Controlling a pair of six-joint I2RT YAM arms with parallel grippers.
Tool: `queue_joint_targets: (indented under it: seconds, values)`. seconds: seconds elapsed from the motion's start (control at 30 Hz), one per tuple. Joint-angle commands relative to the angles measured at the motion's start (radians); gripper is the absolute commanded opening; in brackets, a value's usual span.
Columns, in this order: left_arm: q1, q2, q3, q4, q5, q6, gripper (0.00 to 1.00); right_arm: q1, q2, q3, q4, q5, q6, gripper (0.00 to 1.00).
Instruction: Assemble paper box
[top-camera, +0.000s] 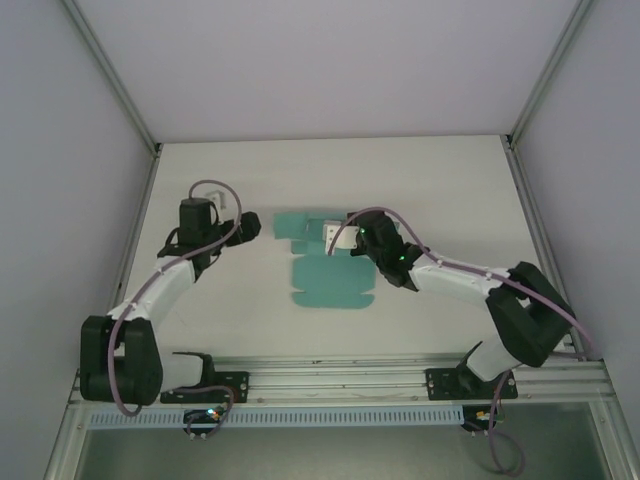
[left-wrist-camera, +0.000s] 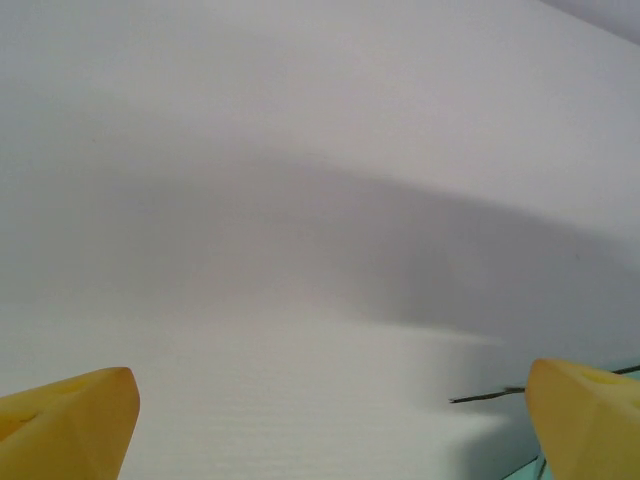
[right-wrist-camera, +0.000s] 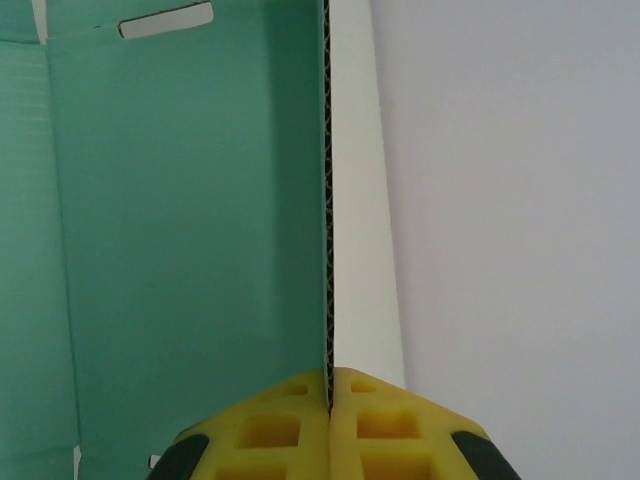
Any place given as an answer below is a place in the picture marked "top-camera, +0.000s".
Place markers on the aluminium mounting rail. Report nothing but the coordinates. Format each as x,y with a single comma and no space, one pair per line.
330,382

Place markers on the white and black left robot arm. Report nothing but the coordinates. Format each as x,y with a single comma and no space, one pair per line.
165,290

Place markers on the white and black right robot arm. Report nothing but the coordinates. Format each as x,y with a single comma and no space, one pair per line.
450,280

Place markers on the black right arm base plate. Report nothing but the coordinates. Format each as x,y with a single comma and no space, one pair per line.
440,385

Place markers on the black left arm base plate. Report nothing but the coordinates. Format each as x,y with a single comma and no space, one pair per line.
235,385

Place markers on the aluminium frame post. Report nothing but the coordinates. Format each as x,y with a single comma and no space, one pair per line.
120,97
545,75

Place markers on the teal paper box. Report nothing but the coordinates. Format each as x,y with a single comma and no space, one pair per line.
325,285

